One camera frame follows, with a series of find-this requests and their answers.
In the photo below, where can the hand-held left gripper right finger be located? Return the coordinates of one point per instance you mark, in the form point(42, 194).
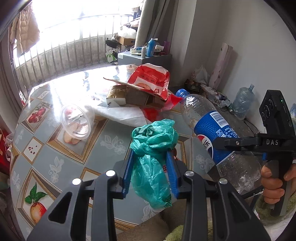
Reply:
point(172, 173)

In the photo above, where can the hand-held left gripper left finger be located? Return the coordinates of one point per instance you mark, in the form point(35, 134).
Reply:
point(128, 171)

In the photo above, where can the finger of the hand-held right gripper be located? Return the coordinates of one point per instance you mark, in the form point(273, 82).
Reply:
point(254, 193)
point(242, 143)

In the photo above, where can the green plastic bag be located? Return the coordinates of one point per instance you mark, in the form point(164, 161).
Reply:
point(150, 162)

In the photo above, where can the clear plastic bottle blue label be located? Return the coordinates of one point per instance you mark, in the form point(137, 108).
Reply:
point(208, 125)

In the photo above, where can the gold tissue pack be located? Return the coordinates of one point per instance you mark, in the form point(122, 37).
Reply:
point(116, 93)

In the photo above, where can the person's right hand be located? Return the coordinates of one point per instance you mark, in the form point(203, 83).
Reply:
point(270, 190)

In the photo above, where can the large clear water jug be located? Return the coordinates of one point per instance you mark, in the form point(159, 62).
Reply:
point(242, 102)

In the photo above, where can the white paper sheet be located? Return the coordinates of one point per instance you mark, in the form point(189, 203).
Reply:
point(120, 113)

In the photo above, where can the clear plastic cup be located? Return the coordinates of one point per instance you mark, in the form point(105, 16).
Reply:
point(76, 122)

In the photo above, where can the red plastic bag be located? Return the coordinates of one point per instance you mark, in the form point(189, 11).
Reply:
point(171, 102)

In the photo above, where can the brown cardboard box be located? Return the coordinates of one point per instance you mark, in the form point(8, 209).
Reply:
point(138, 97)

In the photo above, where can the white plastic bag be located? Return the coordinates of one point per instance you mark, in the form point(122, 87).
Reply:
point(200, 73)

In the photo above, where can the grey cabinet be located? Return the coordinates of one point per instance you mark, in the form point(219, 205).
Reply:
point(138, 60)

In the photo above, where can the white green paper bag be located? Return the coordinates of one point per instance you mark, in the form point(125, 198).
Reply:
point(111, 55)

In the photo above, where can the white small bottle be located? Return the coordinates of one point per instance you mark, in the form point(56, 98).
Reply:
point(143, 52)

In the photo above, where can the purple container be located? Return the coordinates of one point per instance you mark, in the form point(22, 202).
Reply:
point(165, 47)

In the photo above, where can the open cardboard carton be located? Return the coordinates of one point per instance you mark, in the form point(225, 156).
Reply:
point(127, 41)

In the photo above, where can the metal balcony railing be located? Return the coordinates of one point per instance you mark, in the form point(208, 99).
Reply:
point(69, 53)

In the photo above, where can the grey curtain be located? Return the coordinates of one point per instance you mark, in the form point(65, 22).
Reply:
point(11, 76)
point(157, 20)

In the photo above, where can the hanging beige padded jacket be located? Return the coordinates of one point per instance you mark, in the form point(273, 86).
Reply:
point(25, 30)

